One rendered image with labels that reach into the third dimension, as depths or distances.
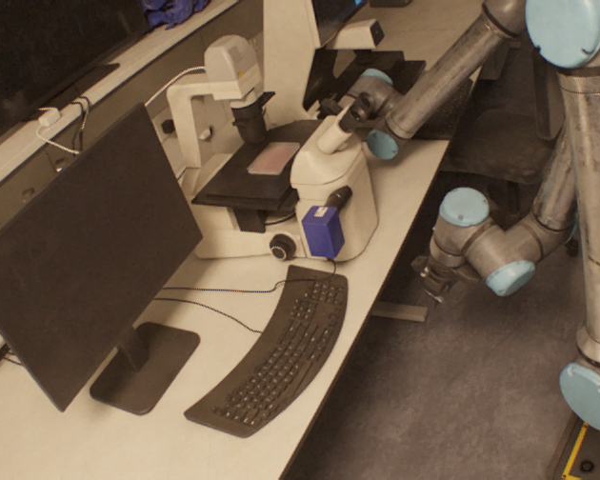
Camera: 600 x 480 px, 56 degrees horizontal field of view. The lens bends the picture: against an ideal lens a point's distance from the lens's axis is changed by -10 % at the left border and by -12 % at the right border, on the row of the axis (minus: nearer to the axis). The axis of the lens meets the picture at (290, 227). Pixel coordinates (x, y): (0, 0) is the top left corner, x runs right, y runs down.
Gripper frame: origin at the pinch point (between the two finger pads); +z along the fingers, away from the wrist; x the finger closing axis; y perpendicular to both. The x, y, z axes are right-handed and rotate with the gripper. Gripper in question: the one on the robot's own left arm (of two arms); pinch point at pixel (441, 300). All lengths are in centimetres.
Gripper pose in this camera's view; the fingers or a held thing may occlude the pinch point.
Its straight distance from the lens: 148.7
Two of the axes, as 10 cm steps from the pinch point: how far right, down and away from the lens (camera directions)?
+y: -7.5, -5.4, 3.7
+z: 0.1, 5.5, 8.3
